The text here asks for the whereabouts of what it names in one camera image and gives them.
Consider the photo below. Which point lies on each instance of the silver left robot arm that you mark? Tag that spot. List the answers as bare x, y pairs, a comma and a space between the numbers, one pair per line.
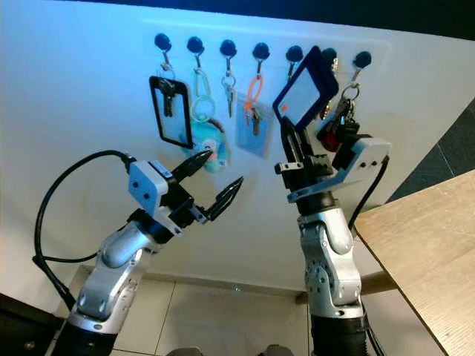
119, 252

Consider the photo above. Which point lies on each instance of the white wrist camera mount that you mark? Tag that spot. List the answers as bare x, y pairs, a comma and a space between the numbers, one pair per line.
147, 187
367, 159

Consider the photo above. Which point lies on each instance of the light wooden table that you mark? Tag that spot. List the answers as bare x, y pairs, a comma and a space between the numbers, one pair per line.
430, 237

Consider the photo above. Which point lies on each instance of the black wall hook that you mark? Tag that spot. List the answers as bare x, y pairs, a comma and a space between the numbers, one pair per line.
260, 50
162, 39
329, 54
295, 53
228, 47
195, 44
362, 58

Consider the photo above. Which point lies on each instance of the grey right robot foot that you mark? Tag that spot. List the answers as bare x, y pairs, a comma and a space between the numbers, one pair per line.
274, 351

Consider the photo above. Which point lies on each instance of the dark blue badge holder keys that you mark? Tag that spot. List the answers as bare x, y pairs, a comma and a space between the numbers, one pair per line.
304, 93

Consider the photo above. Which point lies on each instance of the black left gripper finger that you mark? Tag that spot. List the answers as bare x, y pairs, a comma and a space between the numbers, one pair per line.
194, 162
225, 199

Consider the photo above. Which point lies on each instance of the clear card holder orange loop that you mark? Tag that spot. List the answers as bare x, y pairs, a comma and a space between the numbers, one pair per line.
256, 133

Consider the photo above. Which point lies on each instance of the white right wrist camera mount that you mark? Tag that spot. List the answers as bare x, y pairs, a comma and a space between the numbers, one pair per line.
367, 159

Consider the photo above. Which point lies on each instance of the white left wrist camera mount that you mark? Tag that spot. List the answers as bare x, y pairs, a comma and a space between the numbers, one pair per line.
147, 187

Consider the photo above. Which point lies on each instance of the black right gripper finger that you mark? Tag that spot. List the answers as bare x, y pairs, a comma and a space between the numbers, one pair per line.
289, 142
303, 147

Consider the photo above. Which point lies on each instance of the black badge holder with keys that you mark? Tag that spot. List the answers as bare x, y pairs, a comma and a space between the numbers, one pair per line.
168, 96

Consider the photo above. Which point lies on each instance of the red black key bunch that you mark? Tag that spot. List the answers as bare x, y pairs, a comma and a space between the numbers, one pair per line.
338, 126

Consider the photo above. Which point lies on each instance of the dark floor rug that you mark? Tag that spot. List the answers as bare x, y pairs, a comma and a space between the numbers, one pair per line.
456, 141

